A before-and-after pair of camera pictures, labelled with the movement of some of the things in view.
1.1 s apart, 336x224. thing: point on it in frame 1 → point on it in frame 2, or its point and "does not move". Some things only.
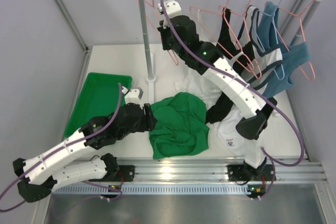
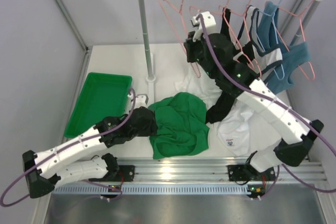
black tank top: [240, 53] does not move
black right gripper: [163, 33] → [191, 45]
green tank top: [180, 129] does not move
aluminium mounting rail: [212, 171] does not move
